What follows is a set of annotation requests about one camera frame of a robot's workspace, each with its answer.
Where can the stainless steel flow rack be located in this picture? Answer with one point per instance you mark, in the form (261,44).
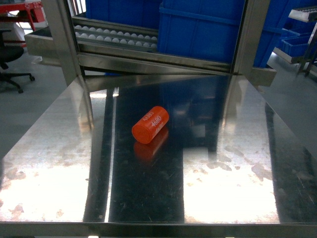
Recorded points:
(58,45)

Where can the black office chair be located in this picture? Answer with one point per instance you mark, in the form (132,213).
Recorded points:
(9,54)

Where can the right steel shelf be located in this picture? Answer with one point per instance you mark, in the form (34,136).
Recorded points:
(308,62)

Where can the orange cylindrical capacitor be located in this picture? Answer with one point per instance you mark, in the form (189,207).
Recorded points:
(146,129)

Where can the large blue plastic bin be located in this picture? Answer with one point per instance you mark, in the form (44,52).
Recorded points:
(201,29)

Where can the blue bin right shelf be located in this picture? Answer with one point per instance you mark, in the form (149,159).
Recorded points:
(294,42)

